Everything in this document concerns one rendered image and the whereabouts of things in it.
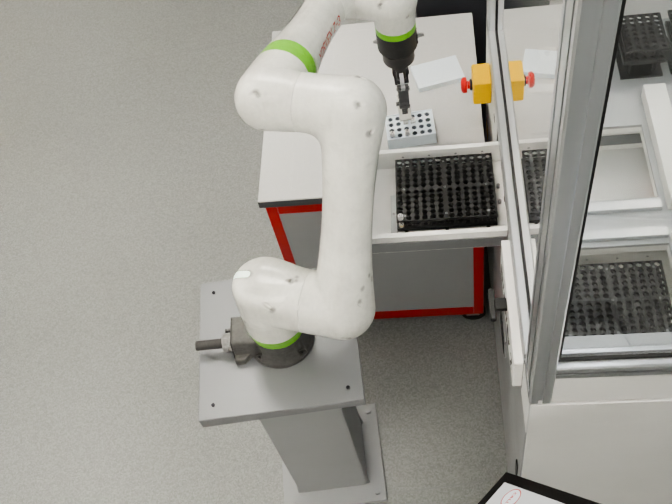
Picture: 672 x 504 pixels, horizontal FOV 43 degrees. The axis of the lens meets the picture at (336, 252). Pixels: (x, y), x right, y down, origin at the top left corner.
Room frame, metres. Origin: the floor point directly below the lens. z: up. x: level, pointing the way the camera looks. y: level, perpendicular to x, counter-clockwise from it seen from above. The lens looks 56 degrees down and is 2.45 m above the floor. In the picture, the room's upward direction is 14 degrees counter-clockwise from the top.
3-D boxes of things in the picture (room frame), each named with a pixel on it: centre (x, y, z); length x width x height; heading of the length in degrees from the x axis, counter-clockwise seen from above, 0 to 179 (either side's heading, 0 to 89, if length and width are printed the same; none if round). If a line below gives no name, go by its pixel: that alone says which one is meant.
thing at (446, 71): (1.61, -0.39, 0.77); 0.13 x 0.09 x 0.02; 90
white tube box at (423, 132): (1.44, -0.26, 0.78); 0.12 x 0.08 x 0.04; 82
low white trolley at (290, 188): (1.58, -0.19, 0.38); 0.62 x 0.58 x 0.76; 167
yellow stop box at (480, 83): (1.44, -0.45, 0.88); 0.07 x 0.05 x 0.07; 167
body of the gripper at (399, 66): (1.45, -0.26, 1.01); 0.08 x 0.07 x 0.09; 172
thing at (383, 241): (1.14, -0.28, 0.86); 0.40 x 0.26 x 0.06; 77
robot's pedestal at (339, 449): (0.93, 0.17, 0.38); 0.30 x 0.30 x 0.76; 83
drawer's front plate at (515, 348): (0.81, -0.32, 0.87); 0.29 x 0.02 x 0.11; 167
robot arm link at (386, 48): (1.45, -0.26, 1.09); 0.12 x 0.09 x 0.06; 82
